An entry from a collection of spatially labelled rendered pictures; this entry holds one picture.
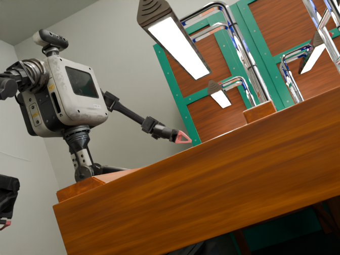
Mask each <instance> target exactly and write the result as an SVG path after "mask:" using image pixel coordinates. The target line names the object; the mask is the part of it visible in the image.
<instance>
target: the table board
mask: <svg viewBox="0 0 340 255"><path fill-rule="evenodd" d="M337 196H340V86H338V87H335V88H333V89H330V90H328V91H325V92H323V93H321V94H318V95H316V96H313V97H311V98H309V99H306V100H304V101H301V102H299V103H297V104H294V105H292V106H289V107H287V108H285V109H282V110H280V111H277V112H275V113H273V114H270V115H268V116H265V117H263V118H261V119H258V120H256V121H254V122H251V123H249V124H246V125H244V126H242V127H239V128H237V129H235V130H232V131H230V132H227V133H225V134H223V135H220V136H218V137H215V138H213V139H211V140H208V141H206V142H203V143H201V144H199V145H196V146H194V147H191V148H189V149H187V150H184V151H182V152H180V153H177V154H175V155H172V156H170V157H168V158H165V159H163V160H160V161H158V162H156V163H153V164H151V165H148V166H146V167H144V168H141V169H139V170H137V171H134V172H132V173H129V174H127V175H125V176H122V177H120V178H117V179H115V180H113V181H110V182H108V183H105V184H103V185H101V186H98V187H96V188H94V189H91V190H89V191H86V192H84V193H82V194H79V195H76V196H74V197H71V198H69V199H67V200H64V201H62V202H60V203H57V204H55V205H53V210H54V214H55V217H56V220H57V223H58V226H59V229H60V233H61V236H62V239H63V242H64V245H65V249H66V252H67V255H163V254H166V253H169V252H172V251H175V250H178V249H181V248H184V247H187V246H190V245H193V244H196V243H199V242H202V241H205V240H208V239H211V238H214V237H217V236H220V235H223V234H226V233H229V232H232V231H235V230H238V229H241V228H244V227H247V226H250V225H253V224H256V223H259V222H262V221H265V220H268V219H271V218H274V217H277V216H280V215H283V214H286V213H289V212H291V211H294V210H297V209H300V208H303V207H306V206H309V205H312V204H315V203H319V202H322V201H325V200H328V199H331V198H334V197H337Z"/></svg>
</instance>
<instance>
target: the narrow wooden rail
mask: <svg viewBox="0 0 340 255"><path fill-rule="evenodd" d="M275 112H277V110H276V108H275V105H274V103H273V101H272V100H269V101H266V102H264V103H262V104H259V105H257V106H254V107H252V108H250V109H247V110H245V111H243V115H244V117H245V120H246V122H247V124H249V123H251V122H254V121H256V120H258V119H261V118H263V117H265V116H268V115H270V114H273V113H275Z"/></svg>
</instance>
